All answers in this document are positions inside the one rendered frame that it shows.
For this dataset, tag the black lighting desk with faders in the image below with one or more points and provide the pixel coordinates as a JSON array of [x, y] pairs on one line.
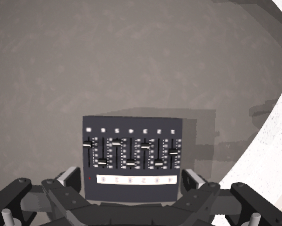
[[135, 172]]

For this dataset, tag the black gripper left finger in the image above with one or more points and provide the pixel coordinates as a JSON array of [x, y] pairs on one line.
[[37, 198]]

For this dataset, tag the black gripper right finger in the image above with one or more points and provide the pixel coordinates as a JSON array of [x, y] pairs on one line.
[[197, 204]]

